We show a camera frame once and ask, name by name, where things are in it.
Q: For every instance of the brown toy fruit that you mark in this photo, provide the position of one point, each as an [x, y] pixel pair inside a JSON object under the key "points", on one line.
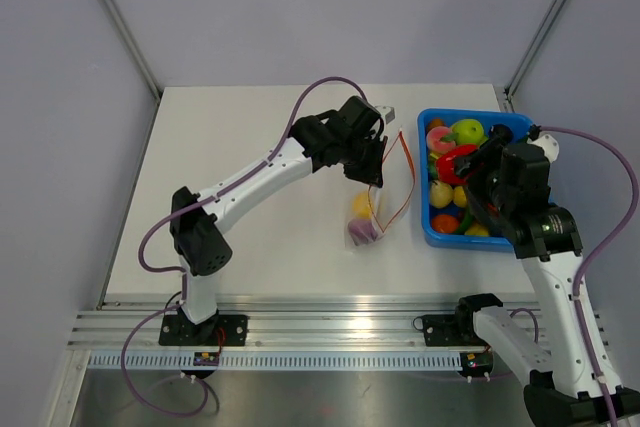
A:
{"points": [[434, 123]]}

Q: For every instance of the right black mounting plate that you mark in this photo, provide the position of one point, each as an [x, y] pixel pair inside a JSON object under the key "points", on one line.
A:
{"points": [[444, 330]]}

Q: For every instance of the aluminium rail base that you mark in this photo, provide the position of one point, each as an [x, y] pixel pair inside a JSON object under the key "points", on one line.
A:
{"points": [[339, 323]]}

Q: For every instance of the purple toy onion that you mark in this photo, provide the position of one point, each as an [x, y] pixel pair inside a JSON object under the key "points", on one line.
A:
{"points": [[362, 231]]}

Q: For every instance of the orange toy tomato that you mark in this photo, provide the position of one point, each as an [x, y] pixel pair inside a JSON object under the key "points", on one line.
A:
{"points": [[445, 224]]}

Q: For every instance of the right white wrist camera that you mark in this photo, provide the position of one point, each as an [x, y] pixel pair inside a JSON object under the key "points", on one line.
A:
{"points": [[549, 145]]}

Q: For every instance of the green toy apple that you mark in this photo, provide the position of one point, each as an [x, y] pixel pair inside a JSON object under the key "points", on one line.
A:
{"points": [[468, 131]]}

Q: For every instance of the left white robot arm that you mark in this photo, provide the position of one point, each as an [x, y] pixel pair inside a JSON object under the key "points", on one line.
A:
{"points": [[200, 221]]}

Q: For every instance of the blue plastic bin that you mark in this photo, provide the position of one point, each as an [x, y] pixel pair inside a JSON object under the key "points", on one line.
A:
{"points": [[518, 123]]}

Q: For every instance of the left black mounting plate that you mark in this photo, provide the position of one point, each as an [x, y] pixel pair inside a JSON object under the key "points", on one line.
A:
{"points": [[222, 329]]}

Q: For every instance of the beige toy pear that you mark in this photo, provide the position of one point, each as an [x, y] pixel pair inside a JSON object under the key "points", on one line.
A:
{"points": [[440, 194]]}

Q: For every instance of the yellow toy lemon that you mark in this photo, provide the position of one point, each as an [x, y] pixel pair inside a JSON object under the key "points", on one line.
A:
{"points": [[365, 205]]}

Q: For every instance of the clear zip top bag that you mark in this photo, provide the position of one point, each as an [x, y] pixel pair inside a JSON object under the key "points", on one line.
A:
{"points": [[400, 178]]}

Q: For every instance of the red toy bell pepper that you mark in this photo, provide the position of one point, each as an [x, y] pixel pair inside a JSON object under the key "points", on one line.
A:
{"points": [[445, 164]]}

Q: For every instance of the black mounting plate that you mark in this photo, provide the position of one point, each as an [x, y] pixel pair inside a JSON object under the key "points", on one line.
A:
{"points": [[444, 330], [222, 329]]}

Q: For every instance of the dark toy avocado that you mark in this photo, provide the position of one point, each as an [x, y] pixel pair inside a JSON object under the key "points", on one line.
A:
{"points": [[501, 133]]}

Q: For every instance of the white slotted cable duct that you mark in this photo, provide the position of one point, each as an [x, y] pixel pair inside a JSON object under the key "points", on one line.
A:
{"points": [[280, 361]]}

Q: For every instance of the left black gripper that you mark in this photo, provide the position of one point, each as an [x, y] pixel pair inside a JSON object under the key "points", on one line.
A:
{"points": [[373, 172]]}

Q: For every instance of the pink toy peach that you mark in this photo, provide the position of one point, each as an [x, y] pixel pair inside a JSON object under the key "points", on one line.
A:
{"points": [[441, 139]]}

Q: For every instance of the yellow toy banana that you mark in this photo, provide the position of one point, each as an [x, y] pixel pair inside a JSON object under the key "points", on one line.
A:
{"points": [[478, 230]]}

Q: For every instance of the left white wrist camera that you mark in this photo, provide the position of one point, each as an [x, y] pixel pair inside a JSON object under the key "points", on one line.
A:
{"points": [[387, 113]]}

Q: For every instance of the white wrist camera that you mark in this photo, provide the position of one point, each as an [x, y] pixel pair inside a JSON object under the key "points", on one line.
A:
{"points": [[387, 113], [549, 145]]}

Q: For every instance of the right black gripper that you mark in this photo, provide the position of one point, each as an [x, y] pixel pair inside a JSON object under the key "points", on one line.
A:
{"points": [[467, 163]]}

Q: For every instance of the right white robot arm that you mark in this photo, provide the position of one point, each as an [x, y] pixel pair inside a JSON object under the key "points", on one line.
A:
{"points": [[572, 382]]}

